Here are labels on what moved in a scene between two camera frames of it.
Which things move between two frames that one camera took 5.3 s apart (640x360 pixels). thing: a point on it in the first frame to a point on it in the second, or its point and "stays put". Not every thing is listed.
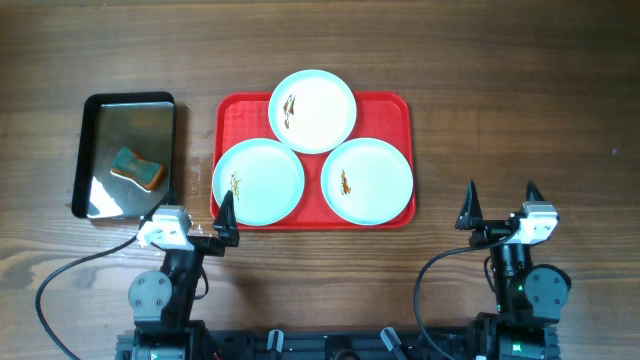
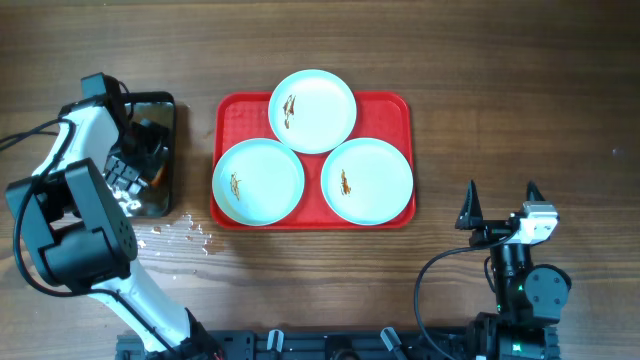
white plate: (266, 178) stays put
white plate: (312, 111) stays put
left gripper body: (201, 242) to (126, 170)
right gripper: (500, 235) stays put
